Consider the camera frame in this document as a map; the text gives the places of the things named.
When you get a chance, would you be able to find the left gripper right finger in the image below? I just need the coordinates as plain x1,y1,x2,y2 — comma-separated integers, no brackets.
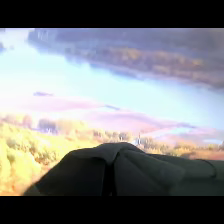
113,151,186,197

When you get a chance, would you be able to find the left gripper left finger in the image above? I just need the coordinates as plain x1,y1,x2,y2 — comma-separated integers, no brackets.
24,153,110,197

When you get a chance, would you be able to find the black garment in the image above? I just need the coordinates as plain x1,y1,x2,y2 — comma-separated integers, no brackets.
66,142,224,197

